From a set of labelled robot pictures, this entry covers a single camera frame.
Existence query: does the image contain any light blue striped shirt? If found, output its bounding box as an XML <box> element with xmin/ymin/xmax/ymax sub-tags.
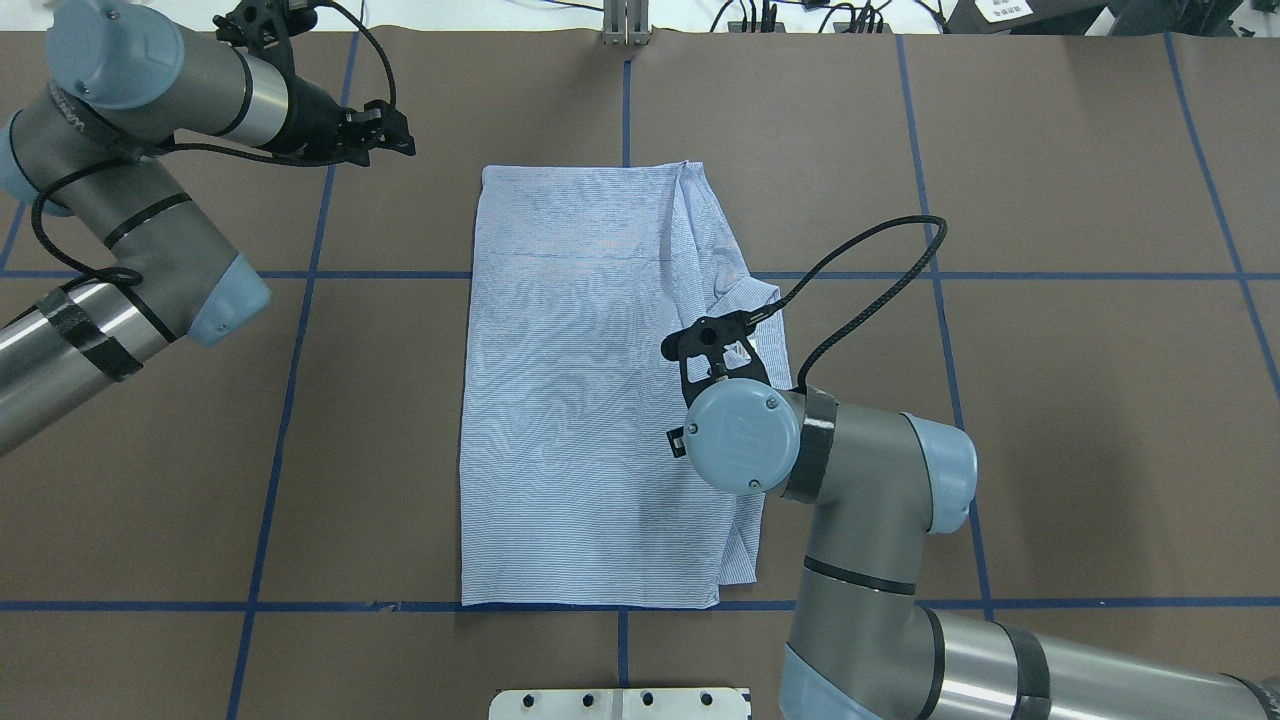
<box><xmin>460</xmin><ymin>160</ymin><xmax>780</xmax><ymax>609</ymax></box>

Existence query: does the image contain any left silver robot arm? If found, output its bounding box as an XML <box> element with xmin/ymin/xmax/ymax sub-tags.
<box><xmin>1</xmin><ymin>1</ymin><xmax>416</xmax><ymax>452</ymax></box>

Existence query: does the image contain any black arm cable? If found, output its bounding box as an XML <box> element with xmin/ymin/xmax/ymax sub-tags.
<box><xmin>745</xmin><ymin>215</ymin><xmax>948</xmax><ymax>391</ymax></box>

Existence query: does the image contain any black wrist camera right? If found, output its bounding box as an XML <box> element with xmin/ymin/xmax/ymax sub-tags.
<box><xmin>660</xmin><ymin>304</ymin><xmax>776</xmax><ymax>407</ymax></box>

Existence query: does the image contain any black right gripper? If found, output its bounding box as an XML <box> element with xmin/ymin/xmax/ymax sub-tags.
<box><xmin>667</xmin><ymin>428</ymin><xmax>687</xmax><ymax>457</ymax></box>

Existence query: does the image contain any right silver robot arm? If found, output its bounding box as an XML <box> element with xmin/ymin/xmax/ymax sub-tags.
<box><xmin>669</xmin><ymin>378</ymin><xmax>1277</xmax><ymax>719</ymax></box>

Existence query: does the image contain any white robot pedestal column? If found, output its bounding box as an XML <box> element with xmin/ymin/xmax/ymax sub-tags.
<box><xmin>488</xmin><ymin>687</ymin><xmax>753</xmax><ymax>719</ymax></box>

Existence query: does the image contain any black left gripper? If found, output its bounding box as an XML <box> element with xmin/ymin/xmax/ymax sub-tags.
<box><xmin>285</xmin><ymin>78</ymin><xmax>417</xmax><ymax>168</ymax></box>

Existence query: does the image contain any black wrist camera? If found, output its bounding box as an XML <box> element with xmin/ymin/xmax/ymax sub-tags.
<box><xmin>212</xmin><ymin>1</ymin><xmax>317</xmax><ymax>53</ymax></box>
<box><xmin>660</xmin><ymin>304</ymin><xmax>776</xmax><ymax>407</ymax></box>

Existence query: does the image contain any aluminium frame post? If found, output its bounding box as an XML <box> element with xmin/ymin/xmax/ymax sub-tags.
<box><xmin>602</xmin><ymin>0</ymin><xmax>652</xmax><ymax>47</ymax></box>

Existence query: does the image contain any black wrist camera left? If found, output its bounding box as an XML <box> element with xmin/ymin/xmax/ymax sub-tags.
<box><xmin>212</xmin><ymin>1</ymin><xmax>317</xmax><ymax>53</ymax></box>

